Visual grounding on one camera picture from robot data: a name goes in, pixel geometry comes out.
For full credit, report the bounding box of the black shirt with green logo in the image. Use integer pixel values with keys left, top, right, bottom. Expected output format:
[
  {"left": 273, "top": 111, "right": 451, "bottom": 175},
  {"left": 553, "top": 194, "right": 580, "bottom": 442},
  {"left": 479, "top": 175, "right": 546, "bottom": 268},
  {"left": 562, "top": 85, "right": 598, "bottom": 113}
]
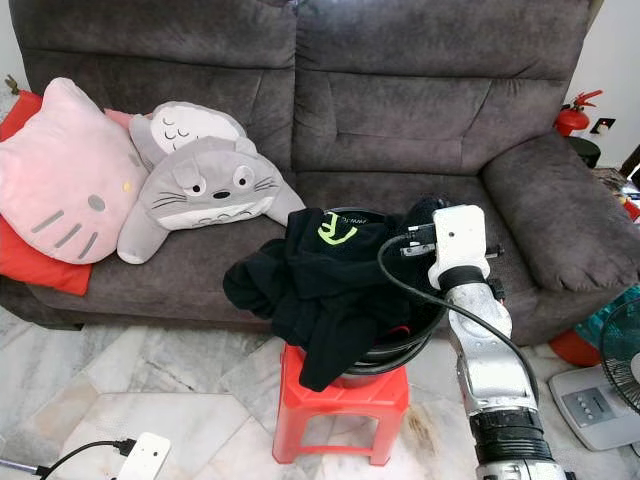
[{"left": 222, "top": 195, "right": 451, "bottom": 393}]

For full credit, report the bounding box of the dark grey fabric sofa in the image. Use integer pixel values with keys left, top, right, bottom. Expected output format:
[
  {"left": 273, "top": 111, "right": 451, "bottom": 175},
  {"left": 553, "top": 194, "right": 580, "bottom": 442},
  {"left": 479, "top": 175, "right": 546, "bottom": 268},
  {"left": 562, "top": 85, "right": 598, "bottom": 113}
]
[{"left": 0, "top": 0, "right": 640, "bottom": 346}]

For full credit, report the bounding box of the red fire extinguisher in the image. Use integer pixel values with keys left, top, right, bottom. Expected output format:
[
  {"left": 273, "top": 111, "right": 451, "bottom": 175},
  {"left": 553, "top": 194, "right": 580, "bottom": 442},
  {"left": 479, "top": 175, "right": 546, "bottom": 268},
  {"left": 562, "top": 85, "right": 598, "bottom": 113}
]
[{"left": 555, "top": 88, "right": 604, "bottom": 138}]

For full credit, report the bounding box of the red plastic stool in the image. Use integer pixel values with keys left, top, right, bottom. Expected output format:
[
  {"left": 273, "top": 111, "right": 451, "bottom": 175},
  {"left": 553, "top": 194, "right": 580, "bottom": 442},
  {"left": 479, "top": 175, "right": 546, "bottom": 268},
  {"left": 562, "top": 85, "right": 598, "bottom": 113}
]
[{"left": 272, "top": 343, "right": 411, "bottom": 466}]

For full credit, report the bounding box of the grey Totoro plush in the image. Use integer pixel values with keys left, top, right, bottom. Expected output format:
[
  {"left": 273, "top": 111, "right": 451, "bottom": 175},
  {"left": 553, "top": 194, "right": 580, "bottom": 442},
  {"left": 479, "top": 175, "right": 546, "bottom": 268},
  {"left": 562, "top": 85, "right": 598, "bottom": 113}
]
[{"left": 117, "top": 135, "right": 306, "bottom": 264}]

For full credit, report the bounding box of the pink cat face cushion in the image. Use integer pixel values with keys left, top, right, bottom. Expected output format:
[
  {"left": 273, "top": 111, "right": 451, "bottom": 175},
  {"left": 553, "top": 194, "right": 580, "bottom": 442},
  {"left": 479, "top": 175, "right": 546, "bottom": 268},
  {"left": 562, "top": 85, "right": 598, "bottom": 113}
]
[{"left": 0, "top": 77, "right": 151, "bottom": 264}]

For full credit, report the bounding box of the teal electric fan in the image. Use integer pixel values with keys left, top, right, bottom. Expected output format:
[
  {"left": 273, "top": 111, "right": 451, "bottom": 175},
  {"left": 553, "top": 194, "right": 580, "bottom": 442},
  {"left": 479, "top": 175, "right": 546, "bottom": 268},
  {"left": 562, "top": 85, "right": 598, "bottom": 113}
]
[{"left": 548, "top": 285, "right": 640, "bottom": 453}]

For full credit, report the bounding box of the white belly Totoro cushion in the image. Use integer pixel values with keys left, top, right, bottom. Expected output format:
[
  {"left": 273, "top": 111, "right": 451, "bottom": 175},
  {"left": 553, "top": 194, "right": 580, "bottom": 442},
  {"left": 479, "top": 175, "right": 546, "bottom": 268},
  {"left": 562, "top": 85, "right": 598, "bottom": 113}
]
[{"left": 128, "top": 100, "right": 249, "bottom": 166}]

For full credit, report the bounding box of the silver metal pole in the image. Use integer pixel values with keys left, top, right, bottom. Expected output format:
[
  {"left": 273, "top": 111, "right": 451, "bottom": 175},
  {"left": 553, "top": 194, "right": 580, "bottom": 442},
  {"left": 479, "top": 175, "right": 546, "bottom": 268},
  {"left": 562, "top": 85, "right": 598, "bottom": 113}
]
[{"left": 0, "top": 458, "right": 51, "bottom": 477}]

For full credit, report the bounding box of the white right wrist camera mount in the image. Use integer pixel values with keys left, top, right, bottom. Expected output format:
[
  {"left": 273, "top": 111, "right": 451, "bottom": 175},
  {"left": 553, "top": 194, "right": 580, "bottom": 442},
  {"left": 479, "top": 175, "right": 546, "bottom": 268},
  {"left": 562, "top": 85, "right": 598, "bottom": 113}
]
[{"left": 428, "top": 205, "right": 489, "bottom": 291}]

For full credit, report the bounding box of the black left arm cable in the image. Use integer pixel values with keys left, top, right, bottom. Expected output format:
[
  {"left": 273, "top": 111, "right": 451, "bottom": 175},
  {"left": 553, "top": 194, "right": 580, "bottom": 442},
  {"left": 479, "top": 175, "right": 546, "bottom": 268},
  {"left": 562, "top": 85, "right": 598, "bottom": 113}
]
[{"left": 43, "top": 438, "right": 131, "bottom": 479}]

